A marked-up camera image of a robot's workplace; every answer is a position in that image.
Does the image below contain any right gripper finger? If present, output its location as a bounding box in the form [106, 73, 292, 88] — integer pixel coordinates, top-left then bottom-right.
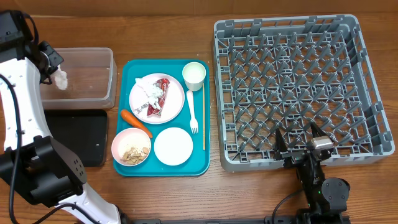
[310, 122, 327, 138]
[274, 129, 288, 161]

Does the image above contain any white tissue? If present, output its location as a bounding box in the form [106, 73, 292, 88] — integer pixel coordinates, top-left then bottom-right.
[52, 66, 68, 90]
[135, 78, 153, 113]

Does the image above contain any red snack wrapper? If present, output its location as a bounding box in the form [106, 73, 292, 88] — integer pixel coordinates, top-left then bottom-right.
[147, 78, 170, 116]

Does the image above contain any pink bowl with food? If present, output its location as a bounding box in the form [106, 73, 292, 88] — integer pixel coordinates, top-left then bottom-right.
[111, 128, 152, 167]

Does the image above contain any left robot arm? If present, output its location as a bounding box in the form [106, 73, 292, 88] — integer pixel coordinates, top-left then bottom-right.
[1, 10, 130, 223]

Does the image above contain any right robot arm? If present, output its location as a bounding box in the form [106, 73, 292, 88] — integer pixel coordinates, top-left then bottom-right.
[270, 122, 350, 224]

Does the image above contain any grey dishwasher rack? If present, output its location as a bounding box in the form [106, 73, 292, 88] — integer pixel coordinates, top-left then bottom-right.
[213, 14, 396, 172]

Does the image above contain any clear plastic bin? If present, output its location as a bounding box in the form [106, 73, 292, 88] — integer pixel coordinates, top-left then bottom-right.
[40, 47, 117, 110]

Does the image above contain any black tray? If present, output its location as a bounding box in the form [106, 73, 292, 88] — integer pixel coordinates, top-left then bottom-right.
[44, 110, 108, 167]

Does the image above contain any orange carrot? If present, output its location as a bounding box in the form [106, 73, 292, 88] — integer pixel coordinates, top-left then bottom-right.
[121, 110, 153, 138]

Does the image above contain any white plastic fork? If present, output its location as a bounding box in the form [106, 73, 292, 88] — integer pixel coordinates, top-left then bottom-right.
[186, 90, 198, 134]

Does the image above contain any wooden chopstick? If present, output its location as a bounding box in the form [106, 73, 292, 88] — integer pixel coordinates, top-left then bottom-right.
[202, 83, 206, 151]

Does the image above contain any small white plate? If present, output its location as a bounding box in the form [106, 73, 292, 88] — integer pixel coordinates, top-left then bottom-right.
[154, 127, 193, 166]

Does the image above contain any white cup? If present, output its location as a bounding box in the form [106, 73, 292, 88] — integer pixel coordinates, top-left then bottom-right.
[182, 62, 206, 91]

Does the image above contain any large white plate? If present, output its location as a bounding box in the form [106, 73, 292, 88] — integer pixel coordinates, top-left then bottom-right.
[128, 73, 185, 124]

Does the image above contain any teal serving tray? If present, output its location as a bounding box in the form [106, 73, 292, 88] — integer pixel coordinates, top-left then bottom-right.
[113, 59, 210, 177]

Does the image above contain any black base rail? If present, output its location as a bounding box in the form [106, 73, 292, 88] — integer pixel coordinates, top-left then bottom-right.
[130, 215, 299, 224]

